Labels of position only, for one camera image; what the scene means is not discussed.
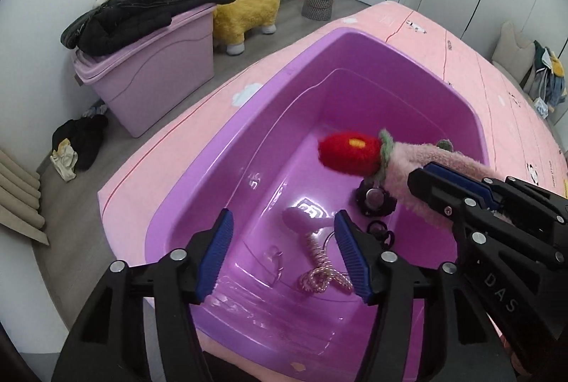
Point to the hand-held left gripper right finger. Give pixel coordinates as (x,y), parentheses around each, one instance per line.
(350,258)

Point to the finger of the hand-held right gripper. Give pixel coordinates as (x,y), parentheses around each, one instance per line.
(457,182)
(537,204)

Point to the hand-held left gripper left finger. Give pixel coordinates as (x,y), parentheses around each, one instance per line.
(215,253)

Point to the pearl hair claw clip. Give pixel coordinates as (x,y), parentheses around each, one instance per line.
(317,278)

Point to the black dotted ribbon keyring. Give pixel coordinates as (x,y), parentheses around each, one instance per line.
(377,198)

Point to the pink fuzzy strawberry headband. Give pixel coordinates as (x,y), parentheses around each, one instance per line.
(350,151)

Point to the purple plastic bin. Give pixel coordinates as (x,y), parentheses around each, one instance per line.
(266,133)

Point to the beige cushion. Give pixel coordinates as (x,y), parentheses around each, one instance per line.
(512,49)

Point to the pink panda print bedsheet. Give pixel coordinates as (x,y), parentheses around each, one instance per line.
(421,36)

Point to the black clothing heap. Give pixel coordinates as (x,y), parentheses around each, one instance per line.
(86,138)

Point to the cream crumpled cloth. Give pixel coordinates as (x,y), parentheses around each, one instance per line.
(64,160)

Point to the lilac lidded storage box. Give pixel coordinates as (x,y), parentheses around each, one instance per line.
(151,71)

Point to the beige padded steps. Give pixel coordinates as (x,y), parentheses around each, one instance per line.
(20,196)

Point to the grey woven basket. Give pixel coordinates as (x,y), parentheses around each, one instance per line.
(317,5)

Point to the black puffer jacket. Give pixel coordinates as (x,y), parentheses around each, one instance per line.
(133,9)

